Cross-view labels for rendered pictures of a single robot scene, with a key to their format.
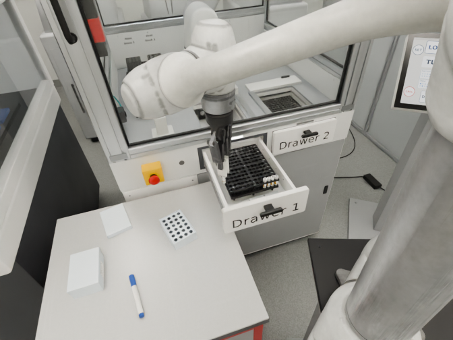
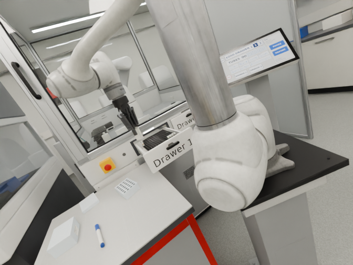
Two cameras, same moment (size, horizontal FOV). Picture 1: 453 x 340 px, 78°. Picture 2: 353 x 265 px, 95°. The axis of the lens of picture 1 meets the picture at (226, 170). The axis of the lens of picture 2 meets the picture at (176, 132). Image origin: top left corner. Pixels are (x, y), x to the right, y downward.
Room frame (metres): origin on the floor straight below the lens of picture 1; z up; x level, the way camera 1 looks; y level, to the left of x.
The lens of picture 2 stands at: (-0.18, -0.10, 1.20)
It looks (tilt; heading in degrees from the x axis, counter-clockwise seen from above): 19 degrees down; 355
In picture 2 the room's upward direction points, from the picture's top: 24 degrees counter-clockwise
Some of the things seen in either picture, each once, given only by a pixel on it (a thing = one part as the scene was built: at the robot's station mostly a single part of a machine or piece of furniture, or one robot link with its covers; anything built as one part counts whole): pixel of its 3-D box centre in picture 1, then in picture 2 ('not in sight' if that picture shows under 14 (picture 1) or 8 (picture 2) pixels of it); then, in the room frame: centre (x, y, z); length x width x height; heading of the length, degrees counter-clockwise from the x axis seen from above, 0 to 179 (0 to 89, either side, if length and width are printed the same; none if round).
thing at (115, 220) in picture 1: (115, 220); (89, 202); (0.67, 0.42, 0.77); 0.13 x 0.09 x 0.02; 28
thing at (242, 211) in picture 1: (265, 210); (172, 149); (0.59, -0.12, 0.87); 0.29 x 0.02 x 0.11; 105
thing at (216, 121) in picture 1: (220, 123); (123, 106); (0.67, 0.01, 1.16); 0.08 x 0.07 x 0.09; 154
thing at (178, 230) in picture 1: (177, 229); (126, 187); (0.61, 0.18, 0.78); 0.12 x 0.08 x 0.04; 31
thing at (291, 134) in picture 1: (304, 135); (188, 118); (0.98, -0.34, 0.87); 0.29 x 0.02 x 0.11; 105
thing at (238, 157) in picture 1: (244, 171); (159, 142); (0.78, -0.07, 0.87); 0.22 x 0.18 x 0.06; 15
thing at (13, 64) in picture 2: (56, 3); (25, 80); (0.77, 0.38, 1.45); 0.05 x 0.03 x 0.19; 15
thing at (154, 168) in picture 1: (153, 173); (107, 165); (0.80, 0.28, 0.88); 0.07 x 0.05 x 0.07; 105
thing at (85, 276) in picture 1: (86, 272); (65, 235); (0.46, 0.45, 0.79); 0.13 x 0.09 x 0.05; 16
